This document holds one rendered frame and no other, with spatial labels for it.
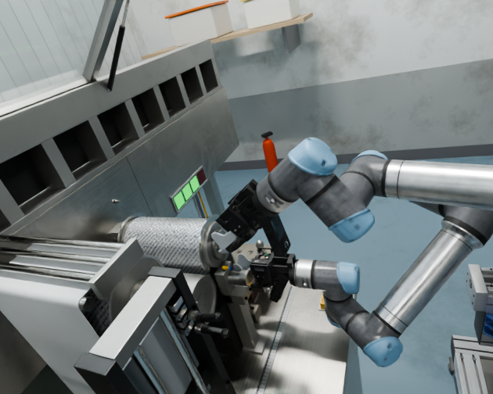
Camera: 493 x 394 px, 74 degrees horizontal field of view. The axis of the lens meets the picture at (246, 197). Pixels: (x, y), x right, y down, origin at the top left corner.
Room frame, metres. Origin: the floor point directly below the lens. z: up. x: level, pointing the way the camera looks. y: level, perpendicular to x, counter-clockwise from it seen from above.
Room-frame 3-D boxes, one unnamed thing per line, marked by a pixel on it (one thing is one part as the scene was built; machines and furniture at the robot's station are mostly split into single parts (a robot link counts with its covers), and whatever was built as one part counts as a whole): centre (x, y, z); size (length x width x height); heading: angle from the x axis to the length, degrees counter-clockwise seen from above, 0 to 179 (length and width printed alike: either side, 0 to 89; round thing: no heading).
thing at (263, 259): (0.67, -0.02, 1.12); 0.12 x 0.08 x 0.09; 62
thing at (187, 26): (3.44, -0.02, 1.70); 0.48 x 0.40 x 0.27; 63
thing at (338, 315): (0.58, -0.17, 1.01); 0.11 x 0.08 x 0.11; 17
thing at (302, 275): (0.63, -0.09, 1.11); 0.08 x 0.05 x 0.08; 152
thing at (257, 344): (0.62, 0.09, 1.05); 0.06 x 0.05 x 0.31; 62
